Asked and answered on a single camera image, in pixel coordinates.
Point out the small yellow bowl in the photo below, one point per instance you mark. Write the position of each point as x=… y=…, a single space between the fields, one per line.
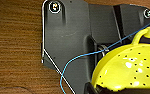
x=127 y=68

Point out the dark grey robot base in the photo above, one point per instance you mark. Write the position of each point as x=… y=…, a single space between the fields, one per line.
x=74 y=36

